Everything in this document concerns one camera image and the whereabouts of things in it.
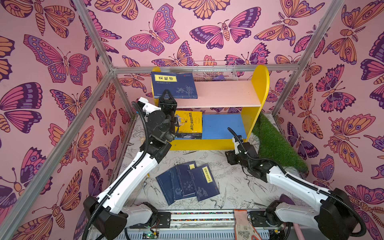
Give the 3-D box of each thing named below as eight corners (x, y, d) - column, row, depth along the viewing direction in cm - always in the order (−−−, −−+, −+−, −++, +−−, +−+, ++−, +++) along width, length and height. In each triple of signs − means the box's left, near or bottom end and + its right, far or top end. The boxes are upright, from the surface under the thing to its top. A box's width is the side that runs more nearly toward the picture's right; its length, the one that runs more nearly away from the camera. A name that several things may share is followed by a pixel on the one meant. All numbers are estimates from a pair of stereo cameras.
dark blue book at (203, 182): (198, 202, 81) (198, 200, 79) (187, 172, 92) (187, 170, 89) (219, 193, 84) (219, 191, 81) (206, 165, 95) (207, 163, 92)
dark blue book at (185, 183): (180, 197, 82) (180, 195, 80) (175, 167, 93) (175, 165, 91) (202, 191, 84) (202, 189, 82) (194, 162, 95) (194, 160, 93)
